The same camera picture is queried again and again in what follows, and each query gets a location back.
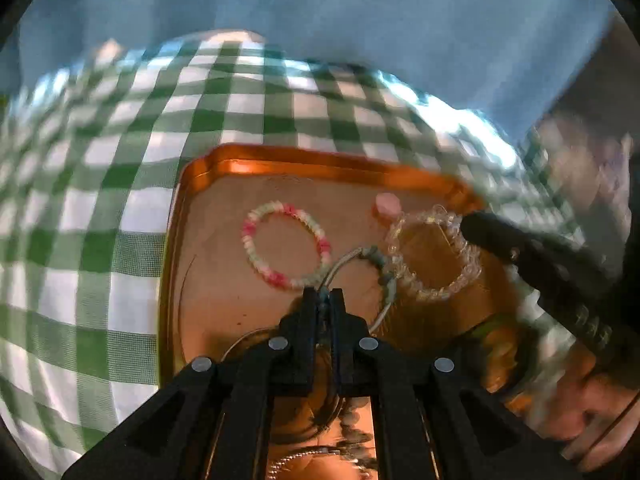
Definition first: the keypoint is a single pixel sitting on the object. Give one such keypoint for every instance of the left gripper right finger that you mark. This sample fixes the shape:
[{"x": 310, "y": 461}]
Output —
[{"x": 352, "y": 367}]

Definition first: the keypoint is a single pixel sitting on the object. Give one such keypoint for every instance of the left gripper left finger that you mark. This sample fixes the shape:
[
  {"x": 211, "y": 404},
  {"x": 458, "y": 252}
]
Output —
[{"x": 294, "y": 365}]

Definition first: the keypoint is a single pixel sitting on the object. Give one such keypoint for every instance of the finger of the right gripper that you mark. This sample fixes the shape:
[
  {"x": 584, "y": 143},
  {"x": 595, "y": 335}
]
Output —
[{"x": 525, "y": 254}]

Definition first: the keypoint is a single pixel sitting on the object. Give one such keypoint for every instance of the copper pink jewelry tray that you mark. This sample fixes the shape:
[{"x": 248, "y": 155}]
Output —
[{"x": 214, "y": 303}]

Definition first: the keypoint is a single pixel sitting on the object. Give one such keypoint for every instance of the person right hand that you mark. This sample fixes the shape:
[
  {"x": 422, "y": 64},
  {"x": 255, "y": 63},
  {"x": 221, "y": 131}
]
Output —
[{"x": 581, "y": 395}]

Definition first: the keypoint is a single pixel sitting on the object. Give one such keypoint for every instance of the clear plastic storage bin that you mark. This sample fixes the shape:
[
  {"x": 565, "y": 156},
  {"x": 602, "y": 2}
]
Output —
[{"x": 582, "y": 146}]

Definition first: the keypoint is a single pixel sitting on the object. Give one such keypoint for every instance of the blue curtain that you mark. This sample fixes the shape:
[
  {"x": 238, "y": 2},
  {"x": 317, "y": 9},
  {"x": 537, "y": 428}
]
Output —
[{"x": 510, "y": 59}]

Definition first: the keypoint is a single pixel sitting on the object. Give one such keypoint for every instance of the green white checkered tablecloth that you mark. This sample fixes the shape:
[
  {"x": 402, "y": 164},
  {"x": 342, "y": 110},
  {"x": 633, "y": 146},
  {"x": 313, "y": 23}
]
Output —
[{"x": 90, "y": 156}]

